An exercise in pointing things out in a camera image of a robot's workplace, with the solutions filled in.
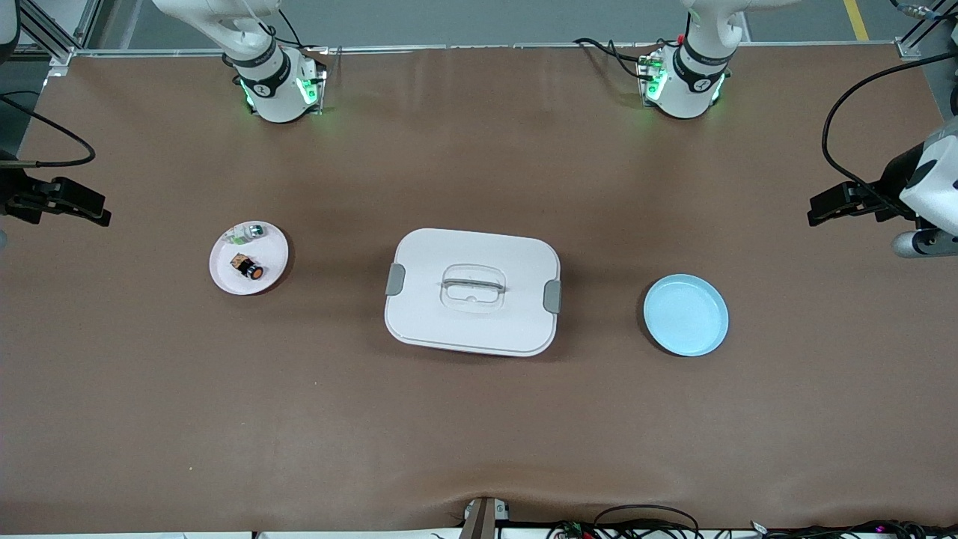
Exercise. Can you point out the pale pink round plate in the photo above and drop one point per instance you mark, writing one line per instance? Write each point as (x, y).
(271, 258)

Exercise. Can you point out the light blue round plate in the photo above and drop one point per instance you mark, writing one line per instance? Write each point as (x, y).
(685, 314)

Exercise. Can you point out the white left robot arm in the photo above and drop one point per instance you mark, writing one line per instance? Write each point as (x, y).
(692, 86)

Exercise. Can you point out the metal table edge rail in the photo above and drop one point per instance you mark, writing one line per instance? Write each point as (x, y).
(486, 46)

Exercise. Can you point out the aluminium cell frame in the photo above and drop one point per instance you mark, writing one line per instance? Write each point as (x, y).
(45, 37)
(909, 49)

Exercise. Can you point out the orange push-button switch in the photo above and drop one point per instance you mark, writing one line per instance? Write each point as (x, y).
(247, 268)

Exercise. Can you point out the white lidded storage box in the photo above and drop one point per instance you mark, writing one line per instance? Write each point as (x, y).
(449, 329)

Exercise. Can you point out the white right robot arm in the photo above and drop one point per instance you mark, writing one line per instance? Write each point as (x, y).
(273, 90)

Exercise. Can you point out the brown camera mount post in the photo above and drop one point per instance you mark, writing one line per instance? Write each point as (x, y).
(483, 520)

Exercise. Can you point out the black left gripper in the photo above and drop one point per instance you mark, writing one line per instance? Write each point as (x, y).
(888, 193)

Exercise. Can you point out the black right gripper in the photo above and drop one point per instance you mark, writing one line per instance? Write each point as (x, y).
(21, 201)

